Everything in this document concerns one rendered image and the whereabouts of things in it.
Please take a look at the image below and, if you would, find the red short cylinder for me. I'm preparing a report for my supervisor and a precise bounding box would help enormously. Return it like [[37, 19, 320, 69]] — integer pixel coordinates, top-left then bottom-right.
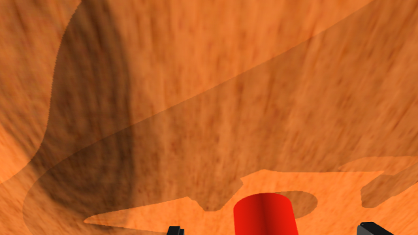
[[233, 193, 298, 235]]

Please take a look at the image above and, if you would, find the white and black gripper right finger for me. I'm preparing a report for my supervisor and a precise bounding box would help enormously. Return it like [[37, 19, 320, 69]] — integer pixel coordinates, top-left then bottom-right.
[[357, 222, 394, 235]]

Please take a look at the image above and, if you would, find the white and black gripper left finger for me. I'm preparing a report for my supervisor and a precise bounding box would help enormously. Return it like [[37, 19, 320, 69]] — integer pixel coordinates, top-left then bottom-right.
[[167, 226, 185, 235]]

